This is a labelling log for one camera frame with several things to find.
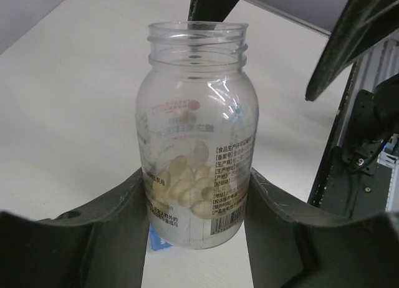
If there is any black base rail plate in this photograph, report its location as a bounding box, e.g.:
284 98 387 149
308 58 398 219

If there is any blue pill organizer box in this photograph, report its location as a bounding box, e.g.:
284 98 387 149
148 225 172 251

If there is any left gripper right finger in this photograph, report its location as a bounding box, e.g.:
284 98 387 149
244 170 398 287

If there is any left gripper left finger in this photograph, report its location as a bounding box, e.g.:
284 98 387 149
1 171 149 287

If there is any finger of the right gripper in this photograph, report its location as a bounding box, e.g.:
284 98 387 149
305 0 398 101
188 0 239 29

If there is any clear pill bottle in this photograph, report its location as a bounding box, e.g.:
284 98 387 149
135 21 259 249

